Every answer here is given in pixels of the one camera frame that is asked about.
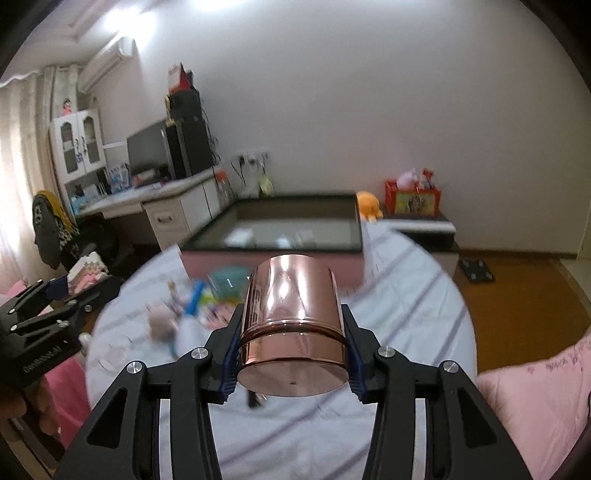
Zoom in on orange octopus plush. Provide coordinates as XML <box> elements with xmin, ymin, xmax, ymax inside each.
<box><xmin>356</xmin><ymin>191</ymin><xmax>384</xmax><ymax>221</ymax></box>

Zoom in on person's left hand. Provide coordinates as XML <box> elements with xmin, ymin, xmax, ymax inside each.
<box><xmin>0</xmin><ymin>381</ymin><xmax>49</xmax><ymax>422</ymax></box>

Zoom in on black office chair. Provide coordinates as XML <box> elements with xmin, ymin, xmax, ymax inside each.
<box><xmin>78</xmin><ymin>217</ymin><xmax>136</xmax><ymax>278</ymax></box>

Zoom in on blue highlighter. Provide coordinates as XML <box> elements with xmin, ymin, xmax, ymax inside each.
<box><xmin>184</xmin><ymin>281</ymin><xmax>207</xmax><ymax>318</ymax></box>

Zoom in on pink quilt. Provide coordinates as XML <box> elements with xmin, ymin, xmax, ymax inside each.
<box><xmin>475</xmin><ymin>332</ymin><xmax>591</xmax><ymax>480</ymax></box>

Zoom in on black speaker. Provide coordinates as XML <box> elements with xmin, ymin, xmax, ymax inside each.
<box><xmin>167</xmin><ymin>90</ymin><xmax>202</xmax><ymax>122</ymax></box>

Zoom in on teal round box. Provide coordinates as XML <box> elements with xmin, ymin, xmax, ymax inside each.
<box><xmin>210</xmin><ymin>267</ymin><xmax>251</xmax><ymax>302</ymax></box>

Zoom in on white air conditioner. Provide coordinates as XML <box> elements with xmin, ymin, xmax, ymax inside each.
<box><xmin>78</xmin><ymin>37</ymin><xmax>137</xmax><ymax>92</ymax></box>

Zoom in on white desk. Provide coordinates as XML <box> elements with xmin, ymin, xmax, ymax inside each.
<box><xmin>74</xmin><ymin>168</ymin><xmax>223</xmax><ymax>251</ymax></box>

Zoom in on pink white checked cloth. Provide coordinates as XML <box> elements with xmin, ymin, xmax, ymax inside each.
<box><xmin>68</xmin><ymin>251</ymin><xmax>112</xmax><ymax>292</ymax></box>

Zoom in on white glass door cabinet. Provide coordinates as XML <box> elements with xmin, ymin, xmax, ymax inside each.
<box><xmin>50</xmin><ymin>110</ymin><xmax>110</xmax><ymax>188</ymax></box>

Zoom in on black computer tower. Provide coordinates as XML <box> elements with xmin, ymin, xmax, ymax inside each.
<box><xmin>165</xmin><ymin>115</ymin><xmax>216</xmax><ymax>181</ymax></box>

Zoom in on striped white bed sheet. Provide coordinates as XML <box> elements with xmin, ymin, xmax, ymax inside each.
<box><xmin>85</xmin><ymin>222</ymin><xmax>478</xmax><ymax>480</ymax></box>

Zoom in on blue white box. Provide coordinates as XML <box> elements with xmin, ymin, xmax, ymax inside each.
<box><xmin>108</xmin><ymin>164</ymin><xmax>133</xmax><ymax>190</ymax></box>

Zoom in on black white bedside table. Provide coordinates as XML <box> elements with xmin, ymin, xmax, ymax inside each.
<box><xmin>379</xmin><ymin>212</ymin><xmax>461</xmax><ymax>278</ymax></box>

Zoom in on clear jar red lid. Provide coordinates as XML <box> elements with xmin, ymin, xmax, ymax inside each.
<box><xmin>216</xmin><ymin>171</ymin><xmax>232</xmax><ymax>209</ymax></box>

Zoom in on light curtain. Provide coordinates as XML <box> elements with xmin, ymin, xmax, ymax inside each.
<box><xmin>0</xmin><ymin>67</ymin><xmax>79</xmax><ymax>287</ymax></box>

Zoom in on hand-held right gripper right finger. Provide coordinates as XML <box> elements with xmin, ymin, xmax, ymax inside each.
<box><xmin>339</xmin><ymin>302</ymin><xmax>534</xmax><ymax>480</ymax></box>

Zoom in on red white boxes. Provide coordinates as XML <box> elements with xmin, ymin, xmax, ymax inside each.
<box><xmin>166</xmin><ymin>64</ymin><xmax>195</xmax><ymax>96</ymax></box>

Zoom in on white wall sockets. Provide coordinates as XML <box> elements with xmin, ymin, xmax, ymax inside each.
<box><xmin>236</xmin><ymin>148</ymin><xmax>271</xmax><ymax>168</ymax></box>

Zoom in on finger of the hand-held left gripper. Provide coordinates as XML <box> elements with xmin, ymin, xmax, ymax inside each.
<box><xmin>9</xmin><ymin>277</ymin><xmax>123</xmax><ymax>334</ymax></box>
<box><xmin>0</xmin><ymin>276</ymin><xmax>70</xmax><ymax>326</ymax></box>

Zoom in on black bathroom scale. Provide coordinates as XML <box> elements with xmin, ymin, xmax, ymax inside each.
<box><xmin>462</xmin><ymin>259</ymin><xmax>496</xmax><ymax>284</ymax></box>

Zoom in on small doll toy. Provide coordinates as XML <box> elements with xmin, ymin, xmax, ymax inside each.
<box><xmin>147</xmin><ymin>302</ymin><xmax>180</xmax><ymax>343</ymax></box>

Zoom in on black computer monitor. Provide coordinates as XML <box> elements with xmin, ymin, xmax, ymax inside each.
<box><xmin>127</xmin><ymin>121</ymin><xmax>172</xmax><ymax>177</ymax></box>

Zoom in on red toy crate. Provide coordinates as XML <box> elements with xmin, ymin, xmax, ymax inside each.
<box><xmin>385</xmin><ymin>179</ymin><xmax>441</xmax><ymax>217</ymax></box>

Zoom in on rose gold metal cup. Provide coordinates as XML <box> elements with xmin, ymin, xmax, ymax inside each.
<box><xmin>236</xmin><ymin>254</ymin><xmax>349</xmax><ymax>398</ymax></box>

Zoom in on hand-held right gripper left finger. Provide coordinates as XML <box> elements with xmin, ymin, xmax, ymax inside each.
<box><xmin>54</xmin><ymin>302</ymin><xmax>245</xmax><ymax>480</ymax></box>

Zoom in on yellow black garment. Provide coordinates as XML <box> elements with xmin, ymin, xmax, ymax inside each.
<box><xmin>31</xmin><ymin>190</ymin><xmax>82</xmax><ymax>271</ymax></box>

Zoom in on pink storage box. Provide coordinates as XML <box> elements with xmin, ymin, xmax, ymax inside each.
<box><xmin>178</xmin><ymin>193</ymin><xmax>370</xmax><ymax>296</ymax></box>

